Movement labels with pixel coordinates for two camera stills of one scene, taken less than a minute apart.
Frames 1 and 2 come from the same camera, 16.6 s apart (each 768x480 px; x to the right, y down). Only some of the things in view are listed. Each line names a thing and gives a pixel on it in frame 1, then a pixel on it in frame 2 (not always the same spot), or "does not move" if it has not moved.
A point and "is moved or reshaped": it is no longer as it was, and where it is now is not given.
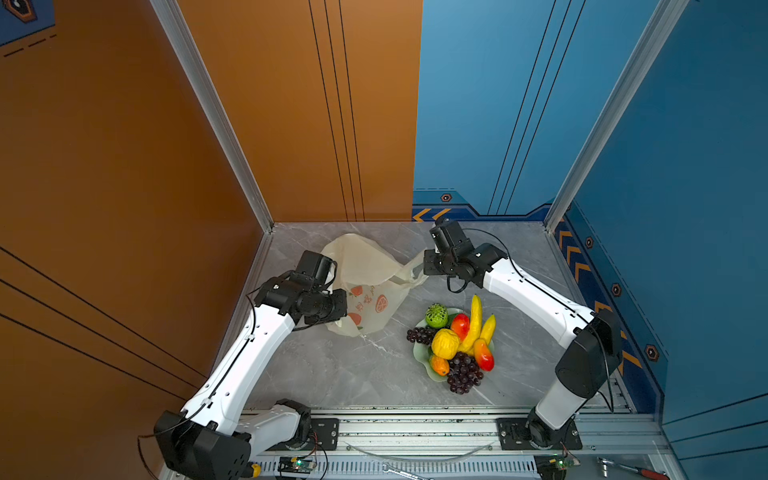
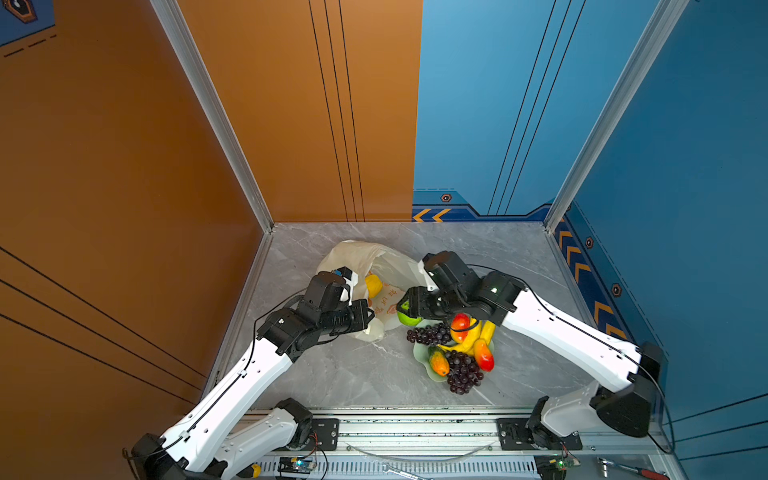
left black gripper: [340, 308] to [361, 321]
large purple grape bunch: [463, 373] does not move
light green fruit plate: [422, 351] does not move
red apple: [461, 325] does not move
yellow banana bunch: [475, 330] does not move
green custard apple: [436, 316] is moved or reshaped
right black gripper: [428, 268] to [416, 297]
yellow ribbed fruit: [445, 343] to [373, 285]
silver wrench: [386, 468] does not move
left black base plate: [325, 436] does not move
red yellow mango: [485, 357] does not move
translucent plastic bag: [375, 277] does not move
